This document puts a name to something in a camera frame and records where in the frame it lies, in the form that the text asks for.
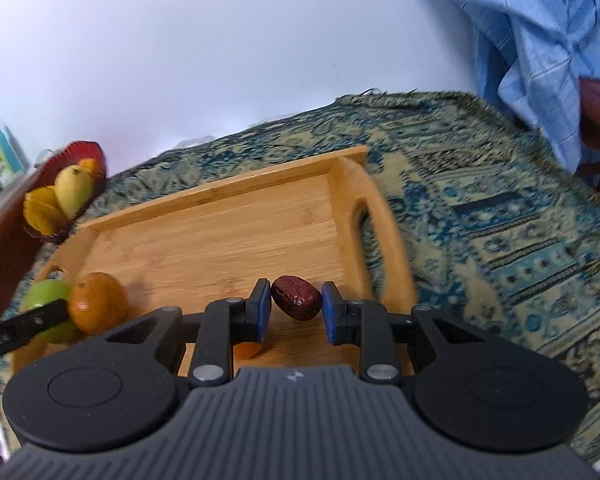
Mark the yellow mango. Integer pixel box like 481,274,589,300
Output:
55,165,97,220

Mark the blue spray bottle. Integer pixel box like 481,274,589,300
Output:
0,122,27,176

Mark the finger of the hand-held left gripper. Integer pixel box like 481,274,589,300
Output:
0,298,71,368

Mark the wooden serving tray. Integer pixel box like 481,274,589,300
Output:
12,145,422,380

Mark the wooden bedside cabinet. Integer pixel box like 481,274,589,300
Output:
0,166,48,328

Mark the brownish orange round fruit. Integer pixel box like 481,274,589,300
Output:
68,272,130,337

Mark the red dried date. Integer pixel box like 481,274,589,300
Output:
271,275,324,322

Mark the blue checked shirt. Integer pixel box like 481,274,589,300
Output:
405,0,600,177

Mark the yellow starfruit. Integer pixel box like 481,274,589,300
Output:
23,186,69,236

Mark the red glass bowl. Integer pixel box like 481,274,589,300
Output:
22,141,109,244

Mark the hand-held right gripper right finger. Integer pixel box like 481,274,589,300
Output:
321,281,491,387

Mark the blue patterned blanket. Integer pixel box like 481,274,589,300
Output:
0,90,600,466

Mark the green apple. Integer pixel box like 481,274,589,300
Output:
20,280,82,345

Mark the white dish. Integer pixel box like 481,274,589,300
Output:
31,147,57,170

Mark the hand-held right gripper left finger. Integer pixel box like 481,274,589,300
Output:
105,278,272,388

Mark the small orange tangerine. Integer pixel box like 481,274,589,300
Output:
234,341,266,360

